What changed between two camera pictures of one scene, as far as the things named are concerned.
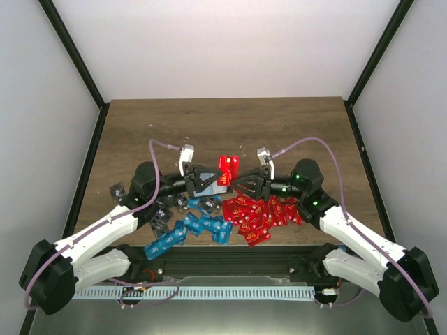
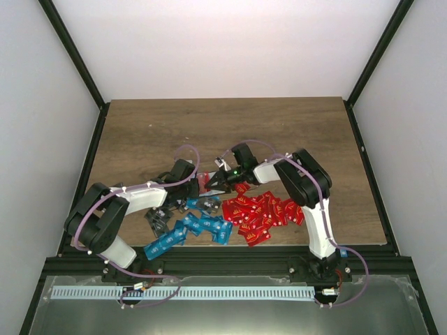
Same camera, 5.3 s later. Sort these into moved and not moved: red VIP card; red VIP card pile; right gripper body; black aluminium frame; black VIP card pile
Moved: red VIP card; right gripper body
Not moved: red VIP card pile; black VIP card pile; black aluminium frame
